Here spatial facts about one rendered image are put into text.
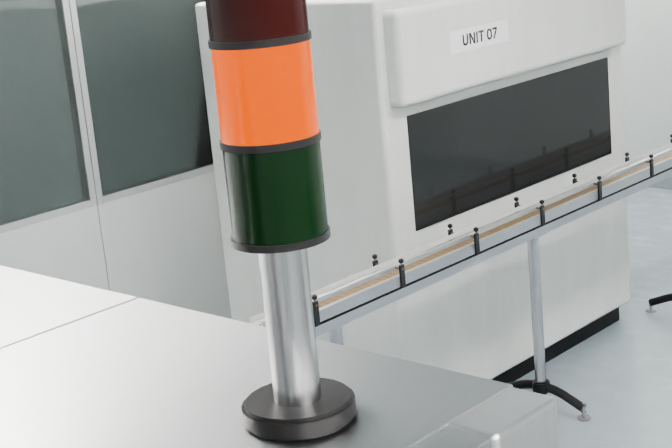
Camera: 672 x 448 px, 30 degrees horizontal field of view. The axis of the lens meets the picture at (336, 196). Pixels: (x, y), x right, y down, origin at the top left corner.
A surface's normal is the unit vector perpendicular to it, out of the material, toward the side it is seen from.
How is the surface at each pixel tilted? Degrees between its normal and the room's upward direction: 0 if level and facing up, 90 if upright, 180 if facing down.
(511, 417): 0
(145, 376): 0
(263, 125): 90
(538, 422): 90
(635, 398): 0
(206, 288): 90
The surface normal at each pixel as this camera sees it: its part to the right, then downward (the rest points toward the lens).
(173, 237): 0.73, 0.09
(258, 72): -0.04, 0.23
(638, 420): -0.09, -0.97
